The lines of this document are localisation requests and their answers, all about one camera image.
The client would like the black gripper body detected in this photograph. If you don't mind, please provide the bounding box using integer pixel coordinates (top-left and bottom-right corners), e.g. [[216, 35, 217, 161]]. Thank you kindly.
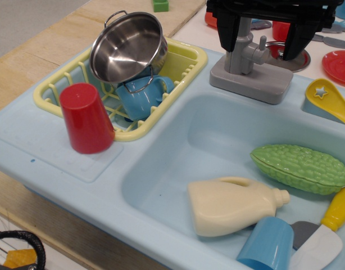
[[206, 0, 343, 29]]

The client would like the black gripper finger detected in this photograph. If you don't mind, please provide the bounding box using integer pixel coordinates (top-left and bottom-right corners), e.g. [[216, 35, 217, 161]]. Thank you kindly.
[[283, 21, 321, 61], [217, 13, 240, 52]]

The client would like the grey toy faucet lever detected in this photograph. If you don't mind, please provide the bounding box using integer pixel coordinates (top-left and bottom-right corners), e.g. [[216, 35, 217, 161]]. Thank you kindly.
[[255, 35, 269, 65]]

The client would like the red cup behind faucet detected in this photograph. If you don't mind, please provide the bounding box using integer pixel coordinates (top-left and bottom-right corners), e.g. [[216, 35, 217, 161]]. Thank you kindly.
[[205, 12, 217, 28]]

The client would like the red cup far right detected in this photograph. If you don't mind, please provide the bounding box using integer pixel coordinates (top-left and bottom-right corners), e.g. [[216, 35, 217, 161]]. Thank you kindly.
[[272, 21, 290, 42]]

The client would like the grey toy fork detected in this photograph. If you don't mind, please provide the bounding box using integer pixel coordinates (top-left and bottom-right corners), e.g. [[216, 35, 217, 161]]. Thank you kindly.
[[322, 24, 345, 33]]

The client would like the blue toy utensil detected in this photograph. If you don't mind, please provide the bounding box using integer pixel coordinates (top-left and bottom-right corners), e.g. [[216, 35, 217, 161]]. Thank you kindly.
[[334, 0, 345, 26]]

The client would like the steel pot lid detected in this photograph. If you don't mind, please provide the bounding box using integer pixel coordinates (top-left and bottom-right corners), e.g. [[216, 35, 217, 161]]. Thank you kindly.
[[266, 41, 311, 73]]

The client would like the grey toy knife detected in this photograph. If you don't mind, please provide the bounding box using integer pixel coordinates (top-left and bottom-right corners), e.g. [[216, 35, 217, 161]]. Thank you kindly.
[[312, 34, 345, 49]]

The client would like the grey toy faucet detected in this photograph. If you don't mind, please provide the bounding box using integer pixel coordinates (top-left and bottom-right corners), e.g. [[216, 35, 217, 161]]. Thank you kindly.
[[209, 17, 293, 105]]

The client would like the red plastic plate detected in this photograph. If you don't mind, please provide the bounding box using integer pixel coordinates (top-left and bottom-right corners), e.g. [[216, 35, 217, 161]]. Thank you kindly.
[[321, 50, 345, 84]]

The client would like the yellow dish rack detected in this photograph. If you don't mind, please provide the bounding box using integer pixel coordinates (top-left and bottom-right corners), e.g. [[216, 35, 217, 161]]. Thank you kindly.
[[33, 39, 208, 142]]

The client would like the yellow star spoon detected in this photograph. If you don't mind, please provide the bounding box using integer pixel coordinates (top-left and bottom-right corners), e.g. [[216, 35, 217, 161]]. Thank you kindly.
[[305, 78, 345, 124]]

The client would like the green toy block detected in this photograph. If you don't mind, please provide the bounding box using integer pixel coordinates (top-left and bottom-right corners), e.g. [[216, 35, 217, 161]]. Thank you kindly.
[[152, 0, 169, 12]]

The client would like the stainless steel pot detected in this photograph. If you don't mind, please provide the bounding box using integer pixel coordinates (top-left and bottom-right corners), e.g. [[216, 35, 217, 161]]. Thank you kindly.
[[89, 10, 168, 85]]

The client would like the blue plastic mug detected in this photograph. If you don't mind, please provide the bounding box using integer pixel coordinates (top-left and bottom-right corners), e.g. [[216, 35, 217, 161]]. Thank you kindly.
[[115, 75, 175, 121]]

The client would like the green toy bitter gourd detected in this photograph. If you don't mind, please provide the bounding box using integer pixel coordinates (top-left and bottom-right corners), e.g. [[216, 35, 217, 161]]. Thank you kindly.
[[250, 144, 345, 195]]

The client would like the red plastic cup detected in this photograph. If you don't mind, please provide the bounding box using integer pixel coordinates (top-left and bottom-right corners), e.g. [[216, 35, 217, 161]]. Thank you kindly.
[[60, 83, 115, 154]]

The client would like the cream toy detergent bottle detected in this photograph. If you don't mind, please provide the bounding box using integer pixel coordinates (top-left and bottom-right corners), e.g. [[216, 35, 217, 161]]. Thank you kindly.
[[187, 177, 290, 237]]

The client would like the light blue toy sink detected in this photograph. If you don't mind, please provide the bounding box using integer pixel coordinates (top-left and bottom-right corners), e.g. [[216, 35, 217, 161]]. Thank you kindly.
[[0, 50, 345, 269]]

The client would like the grey toy scraper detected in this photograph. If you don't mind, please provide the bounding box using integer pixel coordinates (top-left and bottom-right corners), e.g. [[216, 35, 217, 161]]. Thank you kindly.
[[290, 221, 319, 250]]

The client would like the blue plastic cup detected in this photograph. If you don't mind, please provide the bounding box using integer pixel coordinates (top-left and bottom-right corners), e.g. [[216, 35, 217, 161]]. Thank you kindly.
[[237, 217, 294, 269]]

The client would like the orange object bottom left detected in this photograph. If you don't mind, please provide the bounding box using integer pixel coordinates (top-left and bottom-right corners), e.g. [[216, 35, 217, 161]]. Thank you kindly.
[[3, 249, 37, 269]]

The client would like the yellow handled white spatula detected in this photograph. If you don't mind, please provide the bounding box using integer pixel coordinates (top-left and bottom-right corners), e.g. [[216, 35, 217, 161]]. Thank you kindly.
[[289, 187, 345, 269]]

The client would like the black braided cable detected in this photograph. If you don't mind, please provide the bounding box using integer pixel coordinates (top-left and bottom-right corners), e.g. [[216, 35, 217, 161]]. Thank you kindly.
[[0, 230, 46, 270]]

